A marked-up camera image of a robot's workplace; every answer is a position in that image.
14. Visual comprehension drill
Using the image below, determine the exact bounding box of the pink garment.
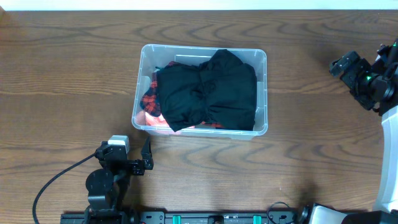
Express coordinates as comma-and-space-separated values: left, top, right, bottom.
131, 111, 199, 135

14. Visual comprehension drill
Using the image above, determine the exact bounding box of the red navy plaid shirt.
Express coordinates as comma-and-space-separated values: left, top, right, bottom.
139, 60, 224, 130

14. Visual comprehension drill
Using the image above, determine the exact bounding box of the large black garment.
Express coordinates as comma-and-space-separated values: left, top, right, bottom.
156, 49, 257, 131

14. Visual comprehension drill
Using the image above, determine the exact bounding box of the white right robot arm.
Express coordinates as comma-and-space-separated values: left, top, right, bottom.
298, 42, 397, 224

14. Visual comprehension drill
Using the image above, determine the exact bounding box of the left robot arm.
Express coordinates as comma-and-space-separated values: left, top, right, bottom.
83, 135, 154, 223

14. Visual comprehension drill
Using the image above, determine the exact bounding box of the clear plastic storage bin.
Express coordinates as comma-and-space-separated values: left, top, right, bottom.
131, 44, 269, 140

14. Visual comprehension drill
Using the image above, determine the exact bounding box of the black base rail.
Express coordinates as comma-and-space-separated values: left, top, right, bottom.
60, 211, 310, 224

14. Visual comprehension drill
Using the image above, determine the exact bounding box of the looped black cable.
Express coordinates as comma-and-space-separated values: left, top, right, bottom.
267, 200, 299, 224

